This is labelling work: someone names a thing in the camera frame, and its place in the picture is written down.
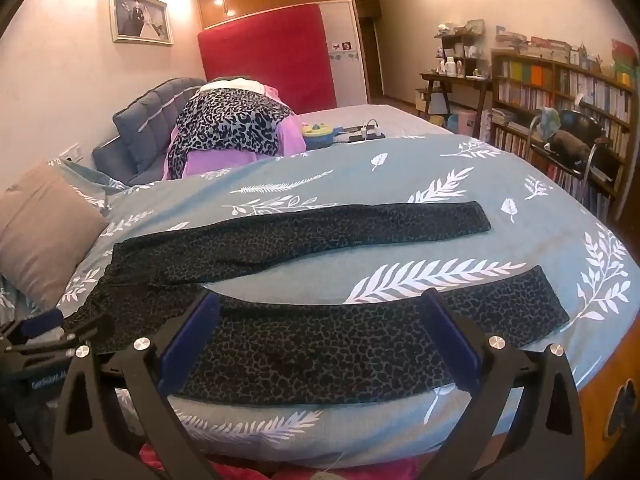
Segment brown bag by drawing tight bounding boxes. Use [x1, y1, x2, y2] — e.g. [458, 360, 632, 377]
[547, 129, 591, 161]

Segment teal leaf print duvet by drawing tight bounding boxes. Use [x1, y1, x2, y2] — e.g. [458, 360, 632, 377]
[0, 135, 628, 471]

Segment wooden desk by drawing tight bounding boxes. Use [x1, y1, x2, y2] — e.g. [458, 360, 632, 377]
[419, 71, 493, 126]

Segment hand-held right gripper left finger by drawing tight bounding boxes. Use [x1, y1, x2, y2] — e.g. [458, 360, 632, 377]
[51, 290, 223, 480]

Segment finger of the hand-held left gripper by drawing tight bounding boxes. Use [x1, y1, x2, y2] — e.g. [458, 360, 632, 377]
[15, 313, 115, 359]
[0, 309, 65, 349]

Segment wooden bookshelf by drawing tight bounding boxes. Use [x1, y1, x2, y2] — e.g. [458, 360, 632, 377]
[487, 25, 640, 221]

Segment beige pillow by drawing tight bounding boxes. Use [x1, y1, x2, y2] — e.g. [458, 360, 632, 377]
[0, 162, 110, 296]

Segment red upright mattress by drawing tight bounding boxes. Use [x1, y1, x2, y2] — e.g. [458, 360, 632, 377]
[197, 2, 337, 113]

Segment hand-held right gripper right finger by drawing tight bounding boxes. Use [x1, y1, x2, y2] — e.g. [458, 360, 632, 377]
[420, 287, 586, 480]

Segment pink storage box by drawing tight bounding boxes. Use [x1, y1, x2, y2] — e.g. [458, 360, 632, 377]
[447, 112, 476, 135]

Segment black chair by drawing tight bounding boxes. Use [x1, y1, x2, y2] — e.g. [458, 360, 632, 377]
[527, 107, 626, 221]

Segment blue yellow toy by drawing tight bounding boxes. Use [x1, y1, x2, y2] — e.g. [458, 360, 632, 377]
[300, 121, 343, 150]

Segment small wooden desk shelf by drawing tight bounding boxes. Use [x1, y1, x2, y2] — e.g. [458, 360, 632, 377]
[434, 20, 488, 78]

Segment pile of clothes leopard purple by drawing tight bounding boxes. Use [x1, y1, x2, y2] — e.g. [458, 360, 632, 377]
[162, 85, 308, 181]

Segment grey padded headboard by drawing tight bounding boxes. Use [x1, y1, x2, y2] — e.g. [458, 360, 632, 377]
[91, 77, 208, 186]

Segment grey leopard print cloth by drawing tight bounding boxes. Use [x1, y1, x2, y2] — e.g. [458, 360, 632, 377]
[167, 87, 293, 181]

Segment light bed sheet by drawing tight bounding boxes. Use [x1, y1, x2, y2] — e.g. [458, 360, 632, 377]
[280, 104, 456, 148]

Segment pink red cloth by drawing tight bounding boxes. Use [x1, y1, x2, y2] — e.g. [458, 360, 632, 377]
[140, 442, 426, 480]

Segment dark leopard print pants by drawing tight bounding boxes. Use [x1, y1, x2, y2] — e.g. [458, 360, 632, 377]
[62, 200, 571, 406]

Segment framed photo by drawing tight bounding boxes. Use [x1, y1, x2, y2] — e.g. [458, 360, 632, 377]
[109, 0, 174, 46]

